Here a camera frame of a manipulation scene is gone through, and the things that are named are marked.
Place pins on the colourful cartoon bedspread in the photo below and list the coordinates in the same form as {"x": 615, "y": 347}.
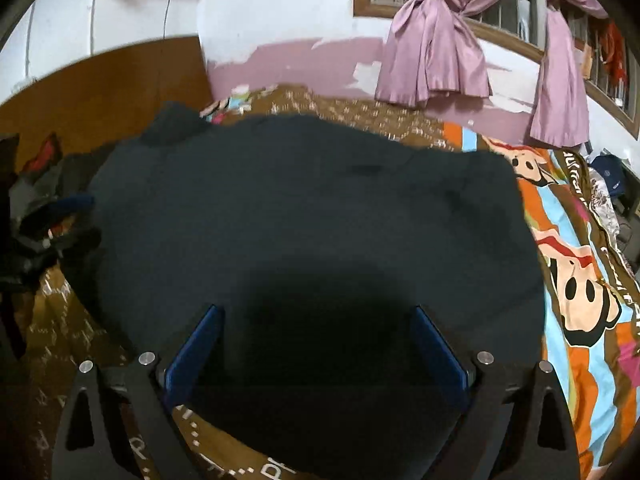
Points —
{"x": 591, "y": 303}

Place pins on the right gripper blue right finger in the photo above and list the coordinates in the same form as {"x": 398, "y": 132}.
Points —
{"x": 514, "y": 421}

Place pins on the red hanging tassel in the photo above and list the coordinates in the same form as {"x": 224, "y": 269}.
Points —
{"x": 613, "y": 52}

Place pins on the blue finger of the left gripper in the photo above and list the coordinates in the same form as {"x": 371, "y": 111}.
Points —
{"x": 51, "y": 214}
{"x": 62, "y": 244}

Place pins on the left pink curtain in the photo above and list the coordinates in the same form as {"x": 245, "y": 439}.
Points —
{"x": 431, "y": 51}

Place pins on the black jacket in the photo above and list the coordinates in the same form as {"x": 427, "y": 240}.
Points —
{"x": 320, "y": 242}

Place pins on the dark blue cap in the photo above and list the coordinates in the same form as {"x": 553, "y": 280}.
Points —
{"x": 611, "y": 170}

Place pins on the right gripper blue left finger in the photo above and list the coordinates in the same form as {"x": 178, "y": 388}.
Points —
{"x": 91, "y": 442}

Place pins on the wooden headboard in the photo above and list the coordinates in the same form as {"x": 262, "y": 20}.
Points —
{"x": 108, "y": 97}

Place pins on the right pink curtain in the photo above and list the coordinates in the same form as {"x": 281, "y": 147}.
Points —
{"x": 560, "y": 115}

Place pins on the pink curtain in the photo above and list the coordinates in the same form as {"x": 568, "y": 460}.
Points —
{"x": 431, "y": 51}
{"x": 560, "y": 115}

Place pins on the dark clothes pile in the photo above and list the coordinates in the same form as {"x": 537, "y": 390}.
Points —
{"x": 47, "y": 176}

